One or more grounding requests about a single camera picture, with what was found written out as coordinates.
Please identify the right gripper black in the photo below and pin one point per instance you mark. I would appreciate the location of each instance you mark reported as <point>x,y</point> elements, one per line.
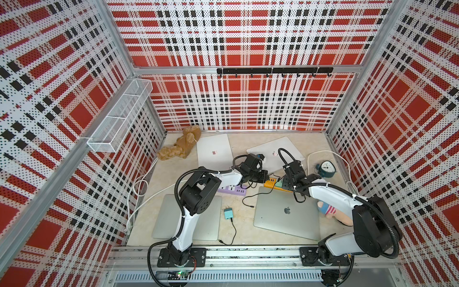
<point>284,182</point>

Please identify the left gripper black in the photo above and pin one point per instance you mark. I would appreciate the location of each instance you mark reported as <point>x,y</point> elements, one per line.
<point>263,174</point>

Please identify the teal charger adapter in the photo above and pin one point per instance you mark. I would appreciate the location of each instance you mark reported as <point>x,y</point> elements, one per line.
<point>228,214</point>

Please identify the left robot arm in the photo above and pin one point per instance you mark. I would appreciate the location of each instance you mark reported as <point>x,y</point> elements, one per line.
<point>195,190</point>

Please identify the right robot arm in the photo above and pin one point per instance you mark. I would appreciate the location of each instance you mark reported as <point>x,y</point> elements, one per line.
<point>375,230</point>

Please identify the white laptop back right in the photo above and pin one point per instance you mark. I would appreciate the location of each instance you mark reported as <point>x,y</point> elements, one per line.
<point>272,161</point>

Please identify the white laptop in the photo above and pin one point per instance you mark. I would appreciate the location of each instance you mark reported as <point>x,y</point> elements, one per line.
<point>272,161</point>
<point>214,152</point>

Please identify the silver laptop front right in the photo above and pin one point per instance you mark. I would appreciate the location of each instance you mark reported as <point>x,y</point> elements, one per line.
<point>278,211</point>

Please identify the silver laptop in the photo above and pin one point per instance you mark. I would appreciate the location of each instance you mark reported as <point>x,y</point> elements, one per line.
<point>278,211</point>
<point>207,227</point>

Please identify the white laptop back left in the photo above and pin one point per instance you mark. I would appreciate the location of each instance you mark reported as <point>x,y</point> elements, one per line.
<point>214,152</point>

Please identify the silver laptop front left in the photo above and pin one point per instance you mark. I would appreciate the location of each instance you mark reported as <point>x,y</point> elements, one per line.
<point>207,227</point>

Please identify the orange power strip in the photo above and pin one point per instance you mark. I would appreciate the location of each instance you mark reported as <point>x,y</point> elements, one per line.
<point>276,184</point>

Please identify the purple power strip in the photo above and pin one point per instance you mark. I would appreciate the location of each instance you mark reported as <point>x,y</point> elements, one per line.
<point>235,190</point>

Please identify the teal alarm clock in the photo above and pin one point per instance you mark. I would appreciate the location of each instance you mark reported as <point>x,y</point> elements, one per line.
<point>326,169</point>

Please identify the pink plush doll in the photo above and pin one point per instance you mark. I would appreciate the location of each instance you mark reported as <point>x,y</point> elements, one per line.
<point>331,212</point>

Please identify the brown teddy bear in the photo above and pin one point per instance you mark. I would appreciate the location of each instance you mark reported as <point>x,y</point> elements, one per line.
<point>183,145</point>

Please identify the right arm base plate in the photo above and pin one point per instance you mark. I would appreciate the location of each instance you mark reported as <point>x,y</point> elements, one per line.
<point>313,256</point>

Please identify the black hook rail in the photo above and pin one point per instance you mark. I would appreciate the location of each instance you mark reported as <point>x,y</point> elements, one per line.
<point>268,71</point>

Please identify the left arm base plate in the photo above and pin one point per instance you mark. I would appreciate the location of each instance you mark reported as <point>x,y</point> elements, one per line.
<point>170,257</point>

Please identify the white wire basket shelf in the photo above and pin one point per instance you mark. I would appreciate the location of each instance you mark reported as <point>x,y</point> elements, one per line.
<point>113,129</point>

